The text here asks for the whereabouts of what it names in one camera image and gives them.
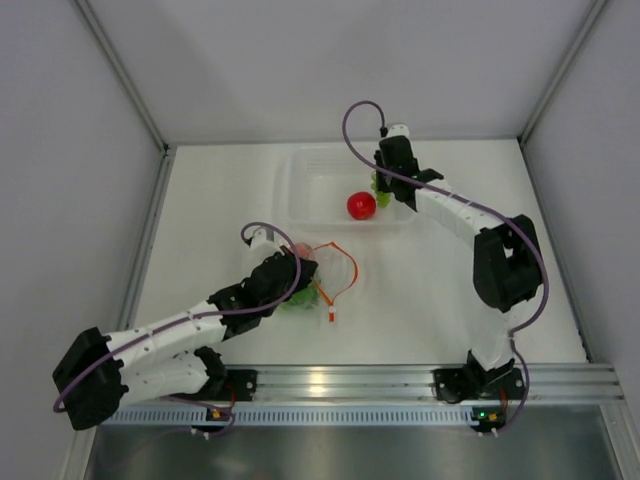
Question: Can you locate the aluminium mounting rail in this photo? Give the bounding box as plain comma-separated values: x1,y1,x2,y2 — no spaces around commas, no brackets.
234,363,624,404

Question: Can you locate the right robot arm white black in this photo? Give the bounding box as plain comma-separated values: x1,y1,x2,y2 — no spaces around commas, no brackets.
374,135,543,404

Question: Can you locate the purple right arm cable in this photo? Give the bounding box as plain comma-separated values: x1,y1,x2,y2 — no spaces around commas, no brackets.
341,101,551,426

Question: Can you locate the green fake grapes bunch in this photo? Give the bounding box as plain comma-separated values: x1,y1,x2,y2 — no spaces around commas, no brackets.
371,171,392,209

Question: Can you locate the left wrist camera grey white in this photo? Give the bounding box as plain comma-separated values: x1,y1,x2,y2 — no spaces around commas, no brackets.
249,227,284,259

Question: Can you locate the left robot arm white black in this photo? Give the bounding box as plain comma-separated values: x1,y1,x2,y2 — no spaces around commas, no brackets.
52,249,318,431

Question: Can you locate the white slotted cable duct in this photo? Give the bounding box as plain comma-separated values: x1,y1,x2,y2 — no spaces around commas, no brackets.
104,405,501,427

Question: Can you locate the green fake lettuce leaf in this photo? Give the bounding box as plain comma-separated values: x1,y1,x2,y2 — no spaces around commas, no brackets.
279,282,320,310

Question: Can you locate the pink fake peach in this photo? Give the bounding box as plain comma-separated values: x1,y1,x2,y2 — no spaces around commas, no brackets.
294,242,313,259

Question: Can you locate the white perforated plastic basket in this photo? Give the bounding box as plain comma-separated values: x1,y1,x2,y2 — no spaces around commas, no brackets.
278,144,414,233

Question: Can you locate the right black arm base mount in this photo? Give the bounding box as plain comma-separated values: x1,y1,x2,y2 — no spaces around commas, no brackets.
434,366,525,404

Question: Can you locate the clear zip bag orange seal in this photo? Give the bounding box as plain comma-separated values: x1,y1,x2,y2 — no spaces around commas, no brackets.
310,242,359,323

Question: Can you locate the red fake apple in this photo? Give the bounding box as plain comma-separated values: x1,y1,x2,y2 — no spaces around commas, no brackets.
346,191,377,221

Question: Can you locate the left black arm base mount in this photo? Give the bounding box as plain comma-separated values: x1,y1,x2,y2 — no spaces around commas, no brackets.
210,369,258,402

